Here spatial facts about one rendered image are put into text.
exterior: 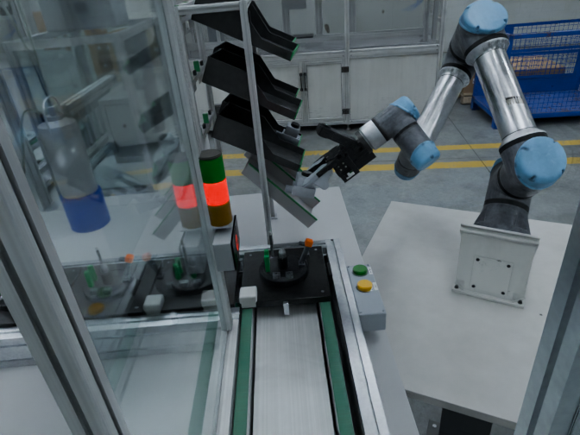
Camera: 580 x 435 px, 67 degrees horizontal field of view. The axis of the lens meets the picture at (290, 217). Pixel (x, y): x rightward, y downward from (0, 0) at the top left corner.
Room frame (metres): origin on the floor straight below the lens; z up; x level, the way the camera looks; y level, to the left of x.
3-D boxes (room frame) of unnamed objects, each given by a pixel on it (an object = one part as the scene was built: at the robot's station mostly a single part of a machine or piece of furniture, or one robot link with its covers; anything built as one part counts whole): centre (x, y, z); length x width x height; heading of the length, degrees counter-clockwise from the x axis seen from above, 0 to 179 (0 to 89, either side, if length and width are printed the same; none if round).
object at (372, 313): (0.93, -0.18, 0.93); 0.21 x 0.07 x 0.06; 0
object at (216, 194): (0.83, 0.15, 1.33); 0.05 x 0.05 x 0.05
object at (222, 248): (0.83, 0.15, 1.29); 0.12 x 0.05 x 0.25; 0
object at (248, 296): (0.92, 0.13, 0.97); 0.05 x 0.05 x 0.04; 0
